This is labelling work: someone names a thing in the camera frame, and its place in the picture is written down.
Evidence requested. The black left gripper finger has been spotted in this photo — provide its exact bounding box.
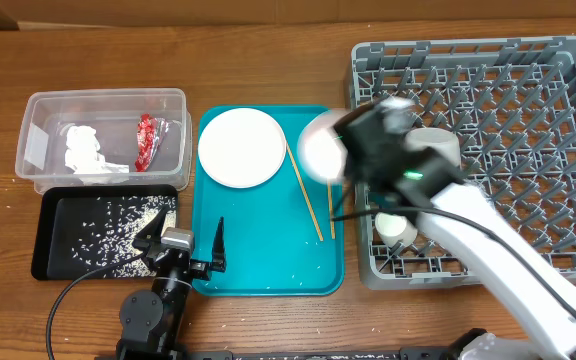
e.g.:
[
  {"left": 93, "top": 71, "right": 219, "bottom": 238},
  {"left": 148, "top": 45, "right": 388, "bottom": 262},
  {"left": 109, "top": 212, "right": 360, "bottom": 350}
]
[
  {"left": 210, "top": 217, "right": 226, "bottom": 273},
  {"left": 132, "top": 206, "right": 169, "bottom": 250}
]

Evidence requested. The red snack wrapper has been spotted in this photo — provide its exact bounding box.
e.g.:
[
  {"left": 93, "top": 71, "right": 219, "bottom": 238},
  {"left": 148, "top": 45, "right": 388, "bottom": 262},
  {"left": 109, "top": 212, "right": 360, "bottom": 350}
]
[{"left": 135, "top": 113, "right": 169, "bottom": 172}]

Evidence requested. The white napkin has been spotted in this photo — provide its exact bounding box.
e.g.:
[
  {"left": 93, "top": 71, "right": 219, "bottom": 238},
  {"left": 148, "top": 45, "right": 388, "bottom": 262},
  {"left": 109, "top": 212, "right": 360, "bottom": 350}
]
[{"left": 64, "top": 126, "right": 129, "bottom": 174}]

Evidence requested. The white round plate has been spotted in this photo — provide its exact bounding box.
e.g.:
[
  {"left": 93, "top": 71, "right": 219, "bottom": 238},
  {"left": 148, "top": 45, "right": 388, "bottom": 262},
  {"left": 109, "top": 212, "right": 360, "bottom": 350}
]
[{"left": 198, "top": 108, "right": 287, "bottom": 189}]

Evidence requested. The wooden chopstick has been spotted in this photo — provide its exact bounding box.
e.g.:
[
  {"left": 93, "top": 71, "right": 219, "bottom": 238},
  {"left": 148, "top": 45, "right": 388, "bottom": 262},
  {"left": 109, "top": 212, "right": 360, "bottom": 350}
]
[
  {"left": 326, "top": 182, "right": 336, "bottom": 240},
  {"left": 286, "top": 143, "right": 324, "bottom": 242}
]

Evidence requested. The pink bowl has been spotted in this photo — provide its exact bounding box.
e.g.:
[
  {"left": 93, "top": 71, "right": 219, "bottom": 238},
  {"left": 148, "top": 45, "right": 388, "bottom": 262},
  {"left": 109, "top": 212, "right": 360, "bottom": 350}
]
[{"left": 297, "top": 109, "right": 349, "bottom": 184}]

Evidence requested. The white cup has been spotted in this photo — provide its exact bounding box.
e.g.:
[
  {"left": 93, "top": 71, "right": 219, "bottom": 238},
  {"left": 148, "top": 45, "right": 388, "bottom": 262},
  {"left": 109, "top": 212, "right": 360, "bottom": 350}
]
[{"left": 375, "top": 212, "right": 418, "bottom": 247}]

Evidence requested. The grey bowl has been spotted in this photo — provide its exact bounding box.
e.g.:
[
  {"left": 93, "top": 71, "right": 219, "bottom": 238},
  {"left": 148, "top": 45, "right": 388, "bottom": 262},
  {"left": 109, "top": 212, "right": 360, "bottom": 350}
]
[{"left": 405, "top": 128, "right": 461, "bottom": 167}]

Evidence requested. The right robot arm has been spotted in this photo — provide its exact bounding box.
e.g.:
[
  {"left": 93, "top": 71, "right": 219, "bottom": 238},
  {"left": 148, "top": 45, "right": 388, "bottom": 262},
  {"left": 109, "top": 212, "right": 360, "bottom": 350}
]
[{"left": 332, "top": 98, "right": 576, "bottom": 359}]

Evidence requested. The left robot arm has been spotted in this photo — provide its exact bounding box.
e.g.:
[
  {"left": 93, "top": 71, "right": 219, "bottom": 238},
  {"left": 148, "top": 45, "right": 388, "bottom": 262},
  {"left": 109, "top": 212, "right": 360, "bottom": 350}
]
[{"left": 115, "top": 208, "right": 226, "bottom": 360}]

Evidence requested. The rice grains pile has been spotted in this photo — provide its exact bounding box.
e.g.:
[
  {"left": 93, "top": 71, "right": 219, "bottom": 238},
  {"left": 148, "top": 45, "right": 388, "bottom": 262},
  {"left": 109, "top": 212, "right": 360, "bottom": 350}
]
[{"left": 67, "top": 195, "right": 177, "bottom": 271}]

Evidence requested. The teal plastic tray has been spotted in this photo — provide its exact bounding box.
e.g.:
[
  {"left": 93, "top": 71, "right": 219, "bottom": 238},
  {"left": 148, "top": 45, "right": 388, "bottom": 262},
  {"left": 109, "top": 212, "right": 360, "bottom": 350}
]
[{"left": 188, "top": 104, "right": 345, "bottom": 298}]

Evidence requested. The black tray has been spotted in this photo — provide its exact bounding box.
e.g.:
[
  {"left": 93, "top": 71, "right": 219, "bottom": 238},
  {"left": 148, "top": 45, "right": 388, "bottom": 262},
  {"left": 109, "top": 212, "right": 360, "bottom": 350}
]
[{"left": 31, "top": 185, "right": 178, "bottom": 280}]

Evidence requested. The clear plastic bin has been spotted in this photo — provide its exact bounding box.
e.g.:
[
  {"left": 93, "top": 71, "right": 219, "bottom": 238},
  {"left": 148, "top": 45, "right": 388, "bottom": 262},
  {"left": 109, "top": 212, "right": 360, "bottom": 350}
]
[{"left": 15, "top": 88, "right": 192, "bottom": 194}]

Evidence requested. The grey dish rack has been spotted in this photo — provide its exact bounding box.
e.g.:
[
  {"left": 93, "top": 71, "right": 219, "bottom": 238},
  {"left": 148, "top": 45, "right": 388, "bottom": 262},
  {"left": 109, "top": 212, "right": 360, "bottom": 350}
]
[{"left": 349, "top": 36, "right": 576, "bottom": 282}]

